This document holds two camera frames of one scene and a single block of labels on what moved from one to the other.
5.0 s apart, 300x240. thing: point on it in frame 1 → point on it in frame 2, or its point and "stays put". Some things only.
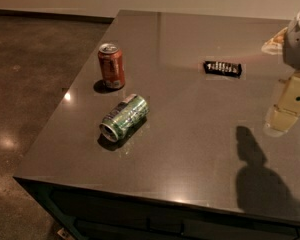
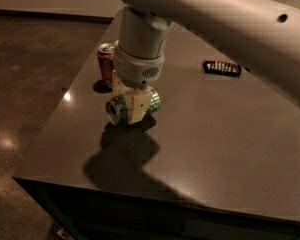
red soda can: x=111 y=61 stays put
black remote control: x=226 y=69 stays put
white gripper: x=298 y=45 → x=136 y=69
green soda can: x=124 y=117 → x=118 y=107
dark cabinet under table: x=90 y=213 stays put
